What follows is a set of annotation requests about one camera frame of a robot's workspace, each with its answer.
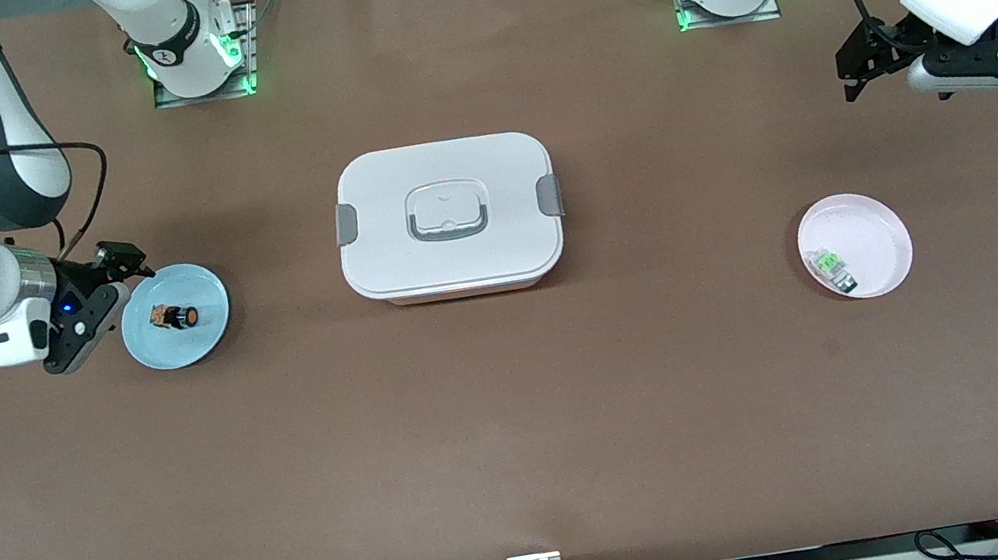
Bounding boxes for orange and black switch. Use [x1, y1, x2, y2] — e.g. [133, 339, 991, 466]
[146, 296, 202, 336]

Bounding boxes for light blue round plate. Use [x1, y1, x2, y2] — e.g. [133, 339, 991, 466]
[112, 256, 239, 377]

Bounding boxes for pink round plate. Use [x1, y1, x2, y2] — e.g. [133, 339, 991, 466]
[790, 183, 920, 309]

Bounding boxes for white lunch box grey clips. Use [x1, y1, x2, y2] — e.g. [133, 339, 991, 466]
[323, 121, 577, 319]

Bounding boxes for green and white switch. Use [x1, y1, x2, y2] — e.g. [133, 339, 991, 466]
[806, 243, 861, 302]

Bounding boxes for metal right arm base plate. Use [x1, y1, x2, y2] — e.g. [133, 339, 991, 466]
[140, 0, 271, 111]

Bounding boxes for black coiled cable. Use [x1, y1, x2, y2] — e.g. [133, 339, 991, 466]
[912, 519, 998, 560]

